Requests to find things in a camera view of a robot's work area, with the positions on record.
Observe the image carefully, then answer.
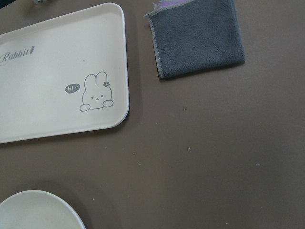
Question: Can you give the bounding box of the cream round plate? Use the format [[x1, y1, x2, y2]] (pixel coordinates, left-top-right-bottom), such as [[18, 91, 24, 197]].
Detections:
[[0, 190, 85, 229]]

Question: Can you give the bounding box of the cream rabbit tray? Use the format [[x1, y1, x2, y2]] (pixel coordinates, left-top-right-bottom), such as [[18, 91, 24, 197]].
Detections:
[[0, 3, 129, 143]]

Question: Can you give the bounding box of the grey folded cloth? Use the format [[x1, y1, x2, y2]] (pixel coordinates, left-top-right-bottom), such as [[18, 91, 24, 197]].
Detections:
[[144, 0, 245, 79]]

